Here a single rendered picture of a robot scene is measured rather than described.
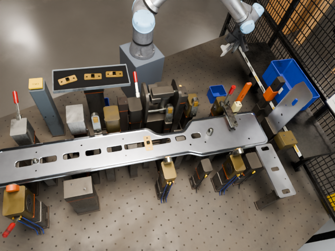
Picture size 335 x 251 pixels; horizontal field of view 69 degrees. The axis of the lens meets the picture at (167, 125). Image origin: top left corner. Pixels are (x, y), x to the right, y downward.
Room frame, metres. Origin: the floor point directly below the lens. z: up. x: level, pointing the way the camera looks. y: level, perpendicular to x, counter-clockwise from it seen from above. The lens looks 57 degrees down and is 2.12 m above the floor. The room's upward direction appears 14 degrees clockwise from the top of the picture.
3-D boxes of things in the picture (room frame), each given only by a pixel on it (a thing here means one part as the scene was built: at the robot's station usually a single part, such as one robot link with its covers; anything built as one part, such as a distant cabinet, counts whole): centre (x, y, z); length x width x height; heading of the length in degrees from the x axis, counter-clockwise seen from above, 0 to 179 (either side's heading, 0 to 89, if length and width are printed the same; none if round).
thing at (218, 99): (0.95, -0.27, 0.87); 0.10 x 0.07 x 0.35; 26
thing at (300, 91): (0.89, -0.59, 1.17); 0.12 x 0.01 x 0.34; 26
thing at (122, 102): (0.74, 0.25, 0.90); 0.05 x 0.05 x 0.40; 26
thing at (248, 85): (0.97, -0.37, 0.95); 0.03 x 0.01 x 0.50; 116
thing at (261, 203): (0.51, -0.65, 0.84); 0.05 x 0.05 x 0.29; 26
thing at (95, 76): (0.79, 0.42, 1.17); 0.08 x 0.04 x 0.01; 111
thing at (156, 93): (0.81, 0.07, 0.95); 0.18 x 0.13 x 0.49; 116
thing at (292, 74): (1.15, -0.65, 1.10); 0.30 x 0.17 x 0.13; 27
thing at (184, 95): (0.88, -0.03, 0.91); 0.07 x 0.05 x 0.42; 26
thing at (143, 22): (1.13, 0.26, 1.27); 0.13 x 0.12 x 0.14; 16
